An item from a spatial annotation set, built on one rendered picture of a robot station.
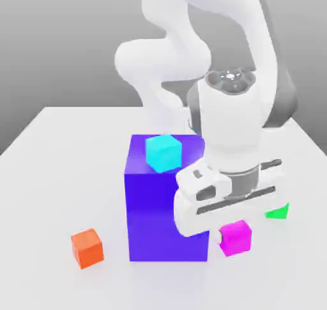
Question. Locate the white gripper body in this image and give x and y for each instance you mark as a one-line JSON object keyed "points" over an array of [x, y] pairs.
{"points": [[186, 216]]}

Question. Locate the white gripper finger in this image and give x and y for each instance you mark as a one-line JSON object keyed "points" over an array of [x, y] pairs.
{"points": [[220, 237]]}

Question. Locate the small magenta cube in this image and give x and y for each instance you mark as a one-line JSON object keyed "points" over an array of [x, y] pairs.
{"points": [[236, 238]]}

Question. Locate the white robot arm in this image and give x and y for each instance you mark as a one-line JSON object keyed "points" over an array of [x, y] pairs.
{"points": [[224, 115]]}

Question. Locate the small green cube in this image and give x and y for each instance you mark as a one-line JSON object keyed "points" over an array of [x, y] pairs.
{"points": [[279, 212]]}

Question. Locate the small cyan cube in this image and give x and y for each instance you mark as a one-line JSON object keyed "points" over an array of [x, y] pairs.
{"points": [[163, 152]]}

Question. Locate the small orange cube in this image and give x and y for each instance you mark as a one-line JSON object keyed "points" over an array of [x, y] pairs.
{"points": [[88, 250]]}

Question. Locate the large blue box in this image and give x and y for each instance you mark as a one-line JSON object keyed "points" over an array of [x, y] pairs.
{"points": [[150, 212]]}

